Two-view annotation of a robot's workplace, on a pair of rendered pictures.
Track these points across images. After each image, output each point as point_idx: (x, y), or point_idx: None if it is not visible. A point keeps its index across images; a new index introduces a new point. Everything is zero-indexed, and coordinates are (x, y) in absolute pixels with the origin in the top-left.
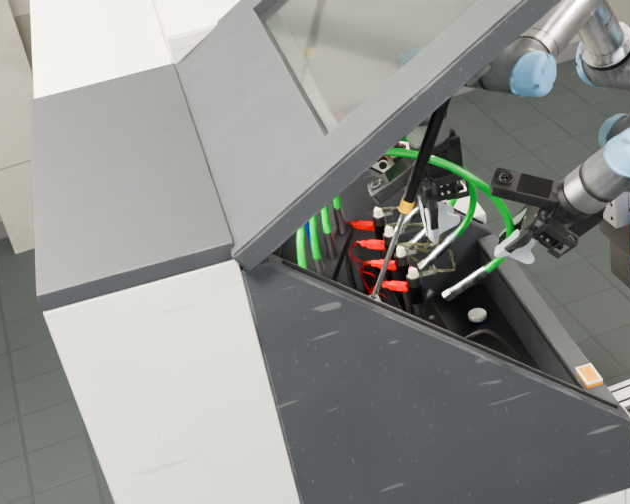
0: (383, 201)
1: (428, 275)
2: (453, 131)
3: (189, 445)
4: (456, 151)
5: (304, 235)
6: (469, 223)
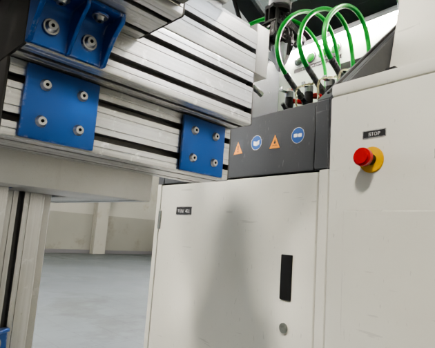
0: (293, 45)
1: (282, 92)
2: (271, 3)
3: None
4: (266, 14)
5: (322, 66)
6: (278, 65)
